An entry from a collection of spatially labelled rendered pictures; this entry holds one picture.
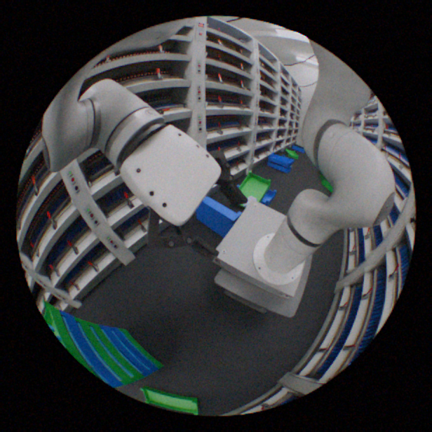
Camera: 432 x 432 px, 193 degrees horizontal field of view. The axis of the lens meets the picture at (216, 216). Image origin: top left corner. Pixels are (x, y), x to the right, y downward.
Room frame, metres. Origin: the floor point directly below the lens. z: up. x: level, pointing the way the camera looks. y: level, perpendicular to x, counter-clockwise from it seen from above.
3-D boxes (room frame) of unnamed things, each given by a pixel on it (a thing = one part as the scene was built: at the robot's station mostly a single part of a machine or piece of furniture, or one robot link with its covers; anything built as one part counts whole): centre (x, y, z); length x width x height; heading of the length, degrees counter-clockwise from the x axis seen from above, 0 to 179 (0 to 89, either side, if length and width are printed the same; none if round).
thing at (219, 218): (0.60, 0.00, 0.10); 0.30 x 0.08 x 0.20; 48
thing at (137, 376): (-0.35, 0.44, 0.28); 0.30 x 0.20 x 0.08; 54
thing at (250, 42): (1.40, -0.29, 0.88); 0.20 x 0.09 x 1.77; 49
